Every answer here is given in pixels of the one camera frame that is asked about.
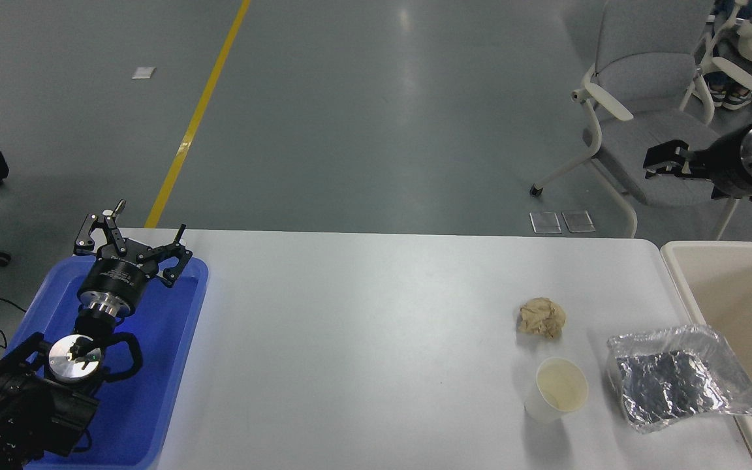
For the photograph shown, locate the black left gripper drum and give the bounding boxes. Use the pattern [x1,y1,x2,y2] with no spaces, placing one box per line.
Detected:
[78,253,153,307]

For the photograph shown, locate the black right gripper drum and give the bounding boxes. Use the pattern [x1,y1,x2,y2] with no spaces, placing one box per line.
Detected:
[695,128,752,200]

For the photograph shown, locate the white paper cup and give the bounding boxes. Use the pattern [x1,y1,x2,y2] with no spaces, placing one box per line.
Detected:
[524,356,589,422]

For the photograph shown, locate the blue plastic tray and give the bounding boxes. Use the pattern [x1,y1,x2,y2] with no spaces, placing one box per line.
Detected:
[0,256,210,470]

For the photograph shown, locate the white framed office chair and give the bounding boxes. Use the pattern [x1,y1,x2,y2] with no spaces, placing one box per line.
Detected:
[680,0,752,125]

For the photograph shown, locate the clear square floor plate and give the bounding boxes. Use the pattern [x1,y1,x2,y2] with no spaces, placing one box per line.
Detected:
[561,210,596,233]
[529,211,563,234]

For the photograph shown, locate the crumpled tan paper ball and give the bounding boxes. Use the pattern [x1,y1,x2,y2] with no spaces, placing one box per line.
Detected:
[517,298,567,341]

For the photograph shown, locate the crumpled silver foil tray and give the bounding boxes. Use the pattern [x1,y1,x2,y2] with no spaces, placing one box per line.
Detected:
[606,324,752,435]

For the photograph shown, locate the grey office chair white frame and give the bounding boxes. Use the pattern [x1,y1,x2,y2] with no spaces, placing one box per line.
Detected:
[529,0,752,240]

